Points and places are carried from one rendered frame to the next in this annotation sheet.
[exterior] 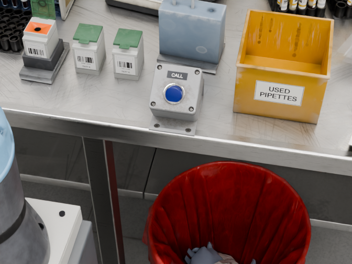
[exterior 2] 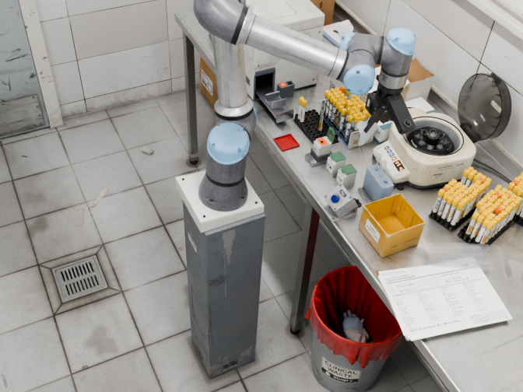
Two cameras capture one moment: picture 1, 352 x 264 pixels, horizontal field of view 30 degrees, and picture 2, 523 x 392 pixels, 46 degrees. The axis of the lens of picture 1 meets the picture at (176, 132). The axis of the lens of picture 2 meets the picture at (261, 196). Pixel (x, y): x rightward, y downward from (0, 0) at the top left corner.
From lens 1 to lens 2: 1.15 m
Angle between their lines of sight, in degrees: 34
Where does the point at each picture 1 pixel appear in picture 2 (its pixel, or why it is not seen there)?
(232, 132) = (347, 233)
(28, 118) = (291, 171)
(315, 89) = (383, 239)
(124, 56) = (341, 175)
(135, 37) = (351, 171)
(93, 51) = (332, 164)
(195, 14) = (377, 178)
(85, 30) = (338, 155)
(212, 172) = not seen: hidden behind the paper
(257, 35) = (399, 208)
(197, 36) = (374, 189)
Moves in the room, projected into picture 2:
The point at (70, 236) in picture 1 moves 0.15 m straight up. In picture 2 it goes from (250, 211) to (252, 174)
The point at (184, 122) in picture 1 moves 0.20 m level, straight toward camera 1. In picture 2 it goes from (335, 215) to (284, 243)
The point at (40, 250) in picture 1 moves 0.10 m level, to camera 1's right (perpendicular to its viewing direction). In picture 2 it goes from (233, 201) to (253, 222)
